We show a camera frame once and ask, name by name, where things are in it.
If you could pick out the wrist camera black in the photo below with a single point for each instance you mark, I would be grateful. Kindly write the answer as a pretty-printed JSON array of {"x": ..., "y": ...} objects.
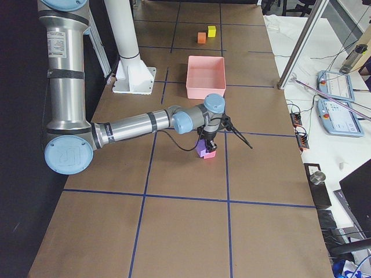
[{"x": 226, "y": 122}]

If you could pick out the lower teach pendant tablet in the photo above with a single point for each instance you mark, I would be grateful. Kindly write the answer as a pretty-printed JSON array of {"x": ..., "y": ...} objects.
[{"x": 338, "y": 120}]

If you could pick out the orange foam block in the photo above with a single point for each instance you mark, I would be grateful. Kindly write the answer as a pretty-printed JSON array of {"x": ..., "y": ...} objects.
[{"x": 201, "y": 38}]

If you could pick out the yellow foam block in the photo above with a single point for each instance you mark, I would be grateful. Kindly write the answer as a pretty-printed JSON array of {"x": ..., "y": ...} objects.
[{"x": 211, "y": 31}]

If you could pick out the pink foam block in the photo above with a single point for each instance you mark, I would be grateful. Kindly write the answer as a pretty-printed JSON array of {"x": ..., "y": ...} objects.
[{"x": 209, "y": 155}]

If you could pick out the purple foam block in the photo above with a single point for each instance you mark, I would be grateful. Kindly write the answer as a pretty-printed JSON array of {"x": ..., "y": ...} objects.
[{"x": 201, "y": 148}]

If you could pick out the white camera pole mount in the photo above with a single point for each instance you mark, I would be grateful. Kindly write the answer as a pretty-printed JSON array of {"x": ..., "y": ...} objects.
[{"x": 132, "y": 76}]

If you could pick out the orange black connector strip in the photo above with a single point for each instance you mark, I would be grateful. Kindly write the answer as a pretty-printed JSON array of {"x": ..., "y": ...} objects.
[{"x": 300, "y": 132}]

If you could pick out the aluminium frame post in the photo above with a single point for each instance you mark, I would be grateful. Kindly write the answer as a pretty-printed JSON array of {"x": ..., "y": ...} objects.
[{"x": 308, "y": 28}]

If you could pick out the upper teach pendant tablet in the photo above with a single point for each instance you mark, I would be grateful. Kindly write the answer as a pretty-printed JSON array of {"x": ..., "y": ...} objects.
[{"x": 337, "y": 85}]

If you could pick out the grey water bottle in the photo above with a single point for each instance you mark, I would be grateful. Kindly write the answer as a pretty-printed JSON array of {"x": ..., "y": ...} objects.
[{"x": 353, "y": 58}]

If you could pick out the black box with metal knob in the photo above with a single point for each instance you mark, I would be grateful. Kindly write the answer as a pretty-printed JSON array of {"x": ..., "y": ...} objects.
[{"x": 316, "y": 181}]

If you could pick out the pink plastic bin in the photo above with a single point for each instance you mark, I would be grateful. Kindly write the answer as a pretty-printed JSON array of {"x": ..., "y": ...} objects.
[{"x": 205, "y": 75}]

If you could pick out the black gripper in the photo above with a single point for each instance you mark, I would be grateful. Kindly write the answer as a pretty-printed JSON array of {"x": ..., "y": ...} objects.
[{"x": 208, "y": 136}]

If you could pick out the teach pendant tablet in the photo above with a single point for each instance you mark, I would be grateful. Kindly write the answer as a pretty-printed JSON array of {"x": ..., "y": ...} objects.
[
  {"x": 338, "y": 120},
  {"x": 337, "y": 85}
]

